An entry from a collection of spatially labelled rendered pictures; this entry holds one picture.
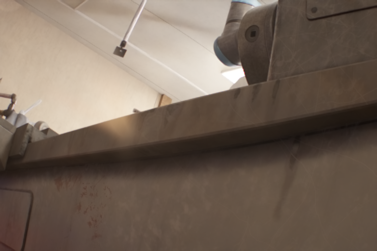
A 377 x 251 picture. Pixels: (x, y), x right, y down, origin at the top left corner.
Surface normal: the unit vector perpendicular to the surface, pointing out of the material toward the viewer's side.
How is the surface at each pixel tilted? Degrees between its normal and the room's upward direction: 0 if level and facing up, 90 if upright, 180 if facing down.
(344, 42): 90
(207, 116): 90
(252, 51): 117
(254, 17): 83
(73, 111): 90
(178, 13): 180
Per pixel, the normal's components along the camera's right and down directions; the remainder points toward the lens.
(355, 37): -0.70, -0.45
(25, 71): 0.67, -0.14
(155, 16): -0.25, 0.88
